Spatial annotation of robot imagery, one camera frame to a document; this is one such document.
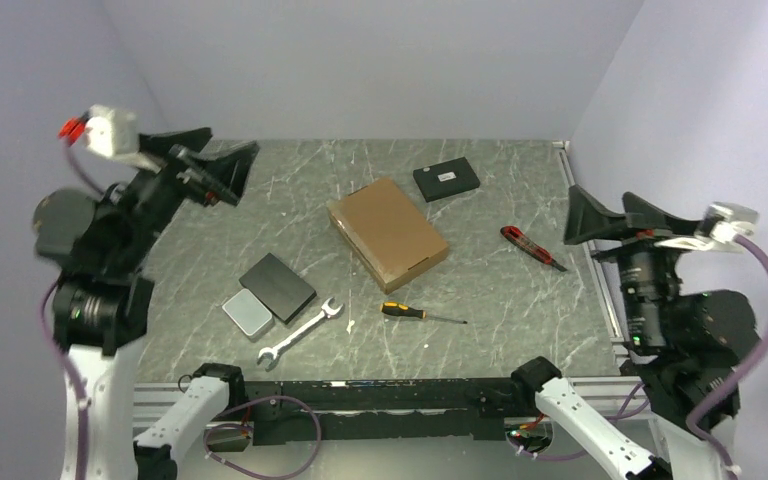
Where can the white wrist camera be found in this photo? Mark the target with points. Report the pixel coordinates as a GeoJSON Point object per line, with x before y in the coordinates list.
{"type": "Point", "coordinates": [110, 133]}
{"type": "Point", "coordinates": [718, 230]}

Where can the brown cardboard express box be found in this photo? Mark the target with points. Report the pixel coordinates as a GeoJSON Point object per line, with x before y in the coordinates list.
{"type": "Point", "coordinates": [386, 230]}

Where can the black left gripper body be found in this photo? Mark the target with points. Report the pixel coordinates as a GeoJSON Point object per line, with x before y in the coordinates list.
{"type": "Point", "coordinates": [172, 183]}

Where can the dark grey flat slab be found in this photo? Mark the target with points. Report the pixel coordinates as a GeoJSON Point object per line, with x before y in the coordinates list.
{"type": "Point", "coordinates": [278, 287]}

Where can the silver open-end wrench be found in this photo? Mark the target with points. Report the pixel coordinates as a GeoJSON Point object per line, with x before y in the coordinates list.
{"type": "Point", "coordinates": [269, 357]}

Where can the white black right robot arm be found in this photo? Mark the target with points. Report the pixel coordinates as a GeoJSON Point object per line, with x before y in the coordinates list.
{"type": "Point", "coordinates": [683, 346]}

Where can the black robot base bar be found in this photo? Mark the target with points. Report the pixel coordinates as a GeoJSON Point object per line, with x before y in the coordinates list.
{"type": "Point", "coordinates": [287, 411]}

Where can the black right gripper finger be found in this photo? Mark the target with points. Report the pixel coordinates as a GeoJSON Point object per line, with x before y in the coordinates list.
{"type": "Point", "coordinates": [588, 219]}
{"type": "Point", "coordinates": [643, 215]}

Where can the black flat box with label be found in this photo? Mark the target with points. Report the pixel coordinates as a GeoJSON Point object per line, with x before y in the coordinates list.
{"type": "Point", "coordinates": [446, 179]}

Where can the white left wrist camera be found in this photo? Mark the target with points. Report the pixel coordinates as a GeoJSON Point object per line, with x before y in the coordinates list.
{"type": "Point", "coordinates": [110, 133]}

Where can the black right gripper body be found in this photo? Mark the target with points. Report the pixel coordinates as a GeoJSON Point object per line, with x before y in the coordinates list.
{"type": "Point", "coordinates": [644, 253]}

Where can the red handled box cutter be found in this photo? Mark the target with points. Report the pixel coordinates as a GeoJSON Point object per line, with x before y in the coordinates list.
{"type": "Point", "coordinates": [516, 237]}

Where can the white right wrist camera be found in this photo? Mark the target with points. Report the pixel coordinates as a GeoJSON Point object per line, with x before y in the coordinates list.
{"type": "Point", "coordinates": [718, 230]}

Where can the front aluminium frame rail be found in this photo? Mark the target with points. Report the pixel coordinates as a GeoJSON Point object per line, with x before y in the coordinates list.
{"type": "Point", "coordinates": [152, 401]}

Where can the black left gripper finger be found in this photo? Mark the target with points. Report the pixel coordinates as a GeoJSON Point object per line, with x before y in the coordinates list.
{"type": "Point", "coordinates": [231, 168]}
{"type": "Point", "coordinates": [159, 144]}

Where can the yellow black handled screwdriver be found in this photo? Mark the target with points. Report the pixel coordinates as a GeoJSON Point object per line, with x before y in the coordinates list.
{"type": "Point", "coordinates": [395, 309]}

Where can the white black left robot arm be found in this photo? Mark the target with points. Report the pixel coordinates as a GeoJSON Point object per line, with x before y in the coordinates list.
{"type": "Point", "coordinates": [96, 312]}

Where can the aluminium table edge rail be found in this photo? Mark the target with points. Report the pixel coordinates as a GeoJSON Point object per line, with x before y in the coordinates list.
{"type": "Point", "coordinates": [560, 151]}

